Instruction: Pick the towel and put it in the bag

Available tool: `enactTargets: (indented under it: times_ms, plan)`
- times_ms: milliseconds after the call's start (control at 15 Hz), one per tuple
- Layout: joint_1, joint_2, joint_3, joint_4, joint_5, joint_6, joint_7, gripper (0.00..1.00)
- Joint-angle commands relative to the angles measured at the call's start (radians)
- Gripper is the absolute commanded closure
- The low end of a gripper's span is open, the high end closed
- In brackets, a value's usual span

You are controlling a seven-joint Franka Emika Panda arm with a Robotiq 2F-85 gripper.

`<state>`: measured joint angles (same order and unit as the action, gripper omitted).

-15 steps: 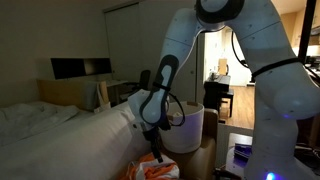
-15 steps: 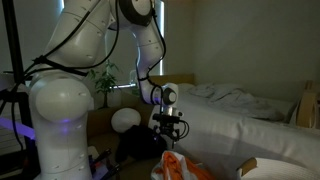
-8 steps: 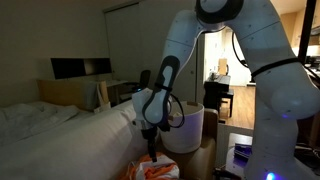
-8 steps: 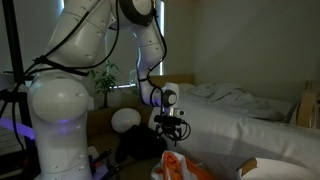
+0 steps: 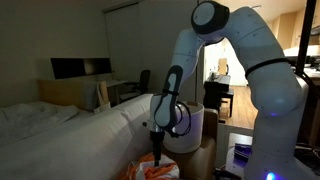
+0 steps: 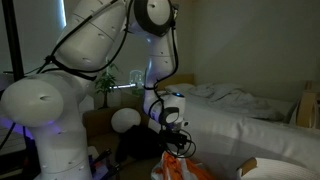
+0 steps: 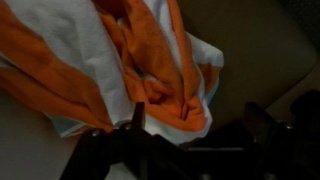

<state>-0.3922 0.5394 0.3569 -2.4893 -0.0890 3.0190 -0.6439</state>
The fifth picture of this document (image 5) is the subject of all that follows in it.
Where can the black vertical pole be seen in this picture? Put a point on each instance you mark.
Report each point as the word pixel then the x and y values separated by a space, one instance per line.
pixel 305 33

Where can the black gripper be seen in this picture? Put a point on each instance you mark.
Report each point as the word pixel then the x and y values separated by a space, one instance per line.
pixel 157 140

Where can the white closet door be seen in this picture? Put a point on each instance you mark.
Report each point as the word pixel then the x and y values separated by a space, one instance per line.
pixel 126 40

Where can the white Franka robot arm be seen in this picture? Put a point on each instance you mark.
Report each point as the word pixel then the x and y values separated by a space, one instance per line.
pixel 266 73

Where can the dark side table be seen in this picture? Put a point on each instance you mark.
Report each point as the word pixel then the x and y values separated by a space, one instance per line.
pixel 235 140

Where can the dark dining table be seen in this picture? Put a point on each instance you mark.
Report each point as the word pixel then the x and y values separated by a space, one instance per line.
pixel 216 86

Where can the purple lit control device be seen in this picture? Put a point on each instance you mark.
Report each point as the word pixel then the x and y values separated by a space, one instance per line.
pixel 242 153

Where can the white desk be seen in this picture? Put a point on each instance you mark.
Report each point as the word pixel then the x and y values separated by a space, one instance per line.
pixel 115 83

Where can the white round fabric bag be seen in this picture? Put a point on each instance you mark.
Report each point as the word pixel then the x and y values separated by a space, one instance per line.
pixel 195 126

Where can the wooden bed headboard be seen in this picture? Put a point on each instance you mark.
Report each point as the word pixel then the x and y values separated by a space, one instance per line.
pixel 63 93

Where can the black office chair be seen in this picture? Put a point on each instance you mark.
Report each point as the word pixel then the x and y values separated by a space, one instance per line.
pixel 143 80

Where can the white kitchen counter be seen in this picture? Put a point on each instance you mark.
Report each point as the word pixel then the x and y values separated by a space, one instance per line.
pixel 291 50

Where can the crumpled white duvet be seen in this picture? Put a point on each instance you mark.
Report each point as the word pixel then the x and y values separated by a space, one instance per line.
pixel 33 116

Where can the white bed mattress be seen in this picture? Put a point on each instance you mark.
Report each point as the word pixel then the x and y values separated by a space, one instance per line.
pixel 83 146

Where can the orange white striped towel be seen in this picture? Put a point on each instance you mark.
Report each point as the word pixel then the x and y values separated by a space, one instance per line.
pixel 156 171

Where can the black monitor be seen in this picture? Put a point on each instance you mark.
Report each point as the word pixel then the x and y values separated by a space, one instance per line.
pixel 66 67

